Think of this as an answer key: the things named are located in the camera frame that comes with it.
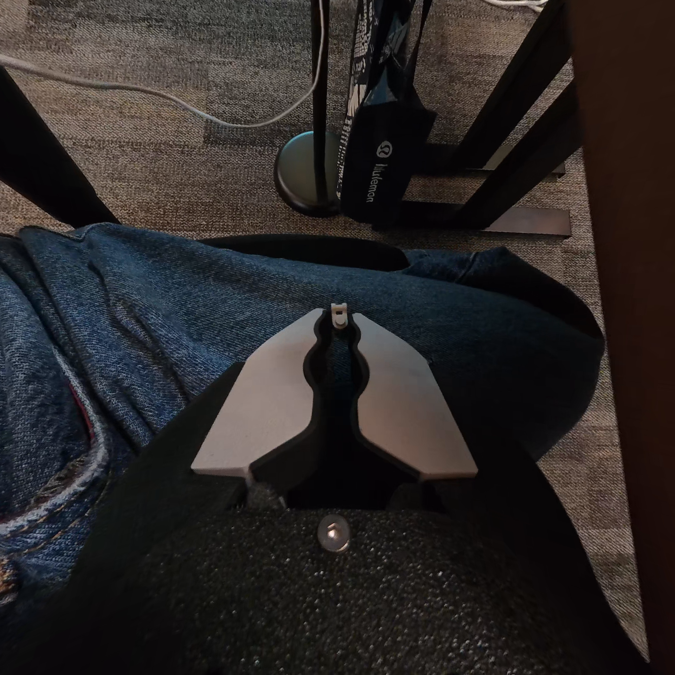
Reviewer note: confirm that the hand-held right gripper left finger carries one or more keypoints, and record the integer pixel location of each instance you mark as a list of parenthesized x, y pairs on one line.
[(258, 411)]

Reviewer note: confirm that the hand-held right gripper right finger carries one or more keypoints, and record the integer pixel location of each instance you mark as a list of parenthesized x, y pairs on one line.
[(411, 416)]

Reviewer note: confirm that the small grey lego piece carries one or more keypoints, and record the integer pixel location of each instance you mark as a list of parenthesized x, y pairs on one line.
[(338, 315)]

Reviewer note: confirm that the person's legs blue jeans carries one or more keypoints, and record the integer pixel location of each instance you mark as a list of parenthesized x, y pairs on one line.
[(211, 327)]

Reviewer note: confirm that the black pole round base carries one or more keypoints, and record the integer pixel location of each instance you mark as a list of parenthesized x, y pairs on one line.
[(303, 174)]

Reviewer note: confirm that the dark printed tote bag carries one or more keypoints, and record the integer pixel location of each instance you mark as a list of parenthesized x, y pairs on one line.
[(379, 158)]

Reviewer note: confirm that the brown wooden desk panel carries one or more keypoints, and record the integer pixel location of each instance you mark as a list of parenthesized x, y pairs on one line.
[(633, 263)]

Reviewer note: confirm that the black desk leg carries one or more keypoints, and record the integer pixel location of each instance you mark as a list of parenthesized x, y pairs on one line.
[(42, 158)]

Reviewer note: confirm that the black desk leg frame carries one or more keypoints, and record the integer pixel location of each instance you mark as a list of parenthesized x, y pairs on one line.
[(506, 116)]

